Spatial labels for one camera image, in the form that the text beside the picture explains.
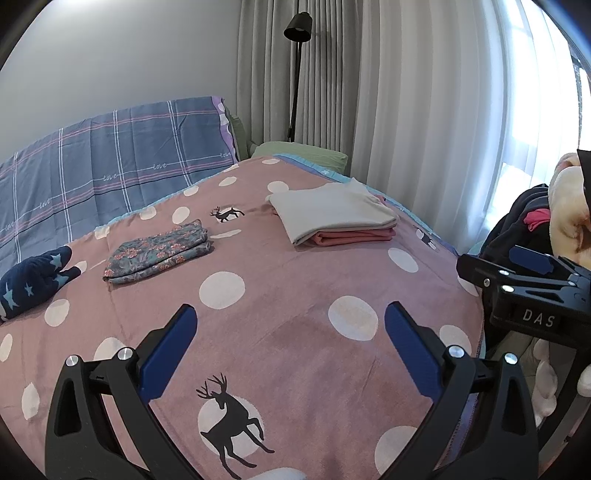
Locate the black floor lamp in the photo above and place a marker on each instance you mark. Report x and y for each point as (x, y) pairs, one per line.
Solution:
(298, 27)

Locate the magenta cloth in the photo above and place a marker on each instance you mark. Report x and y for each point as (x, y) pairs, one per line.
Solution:
(539, 218)

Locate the dark clothing pile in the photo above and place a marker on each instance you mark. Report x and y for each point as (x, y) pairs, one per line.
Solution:
(512, 221)

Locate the small grey t-shirt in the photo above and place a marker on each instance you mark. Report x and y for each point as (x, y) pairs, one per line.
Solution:
(332, 212)

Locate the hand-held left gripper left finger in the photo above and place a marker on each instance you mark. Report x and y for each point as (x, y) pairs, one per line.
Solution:
(168, 350)

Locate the folded floral cloth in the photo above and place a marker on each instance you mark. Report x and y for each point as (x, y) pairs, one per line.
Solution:
(157, 254)

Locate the folded pink garment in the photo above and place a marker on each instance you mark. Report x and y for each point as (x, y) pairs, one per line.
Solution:
(355, 237)

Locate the green pillow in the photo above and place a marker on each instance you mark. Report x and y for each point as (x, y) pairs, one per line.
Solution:
(300, 154)
(238, 134)

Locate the white sheer curtain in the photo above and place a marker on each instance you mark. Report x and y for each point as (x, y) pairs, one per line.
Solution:
(438, 115)

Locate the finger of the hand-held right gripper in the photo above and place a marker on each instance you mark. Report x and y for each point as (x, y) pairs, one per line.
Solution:
(533, 259)
(480, 272)

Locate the pale knotted cushion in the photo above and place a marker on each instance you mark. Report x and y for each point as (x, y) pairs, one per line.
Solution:
(549, 383)

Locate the grey curtain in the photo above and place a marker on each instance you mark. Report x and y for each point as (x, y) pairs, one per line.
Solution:
(332, 92)

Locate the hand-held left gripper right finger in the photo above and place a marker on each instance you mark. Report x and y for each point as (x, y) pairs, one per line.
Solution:
(411, 355)

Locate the purple pillow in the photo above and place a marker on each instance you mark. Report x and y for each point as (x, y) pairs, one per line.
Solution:
(226, 129)

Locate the blue plaid pillow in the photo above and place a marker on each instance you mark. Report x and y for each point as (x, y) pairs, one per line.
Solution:
(115, 152)

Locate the navy star-print cloth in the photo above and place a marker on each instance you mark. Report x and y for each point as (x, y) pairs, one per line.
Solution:
(32, 281)

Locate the pink dotted deer blanket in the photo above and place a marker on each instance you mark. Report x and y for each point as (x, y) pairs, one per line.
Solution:
(286, 258)

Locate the beige plush toy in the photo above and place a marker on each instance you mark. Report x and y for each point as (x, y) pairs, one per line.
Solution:
(568, 207)

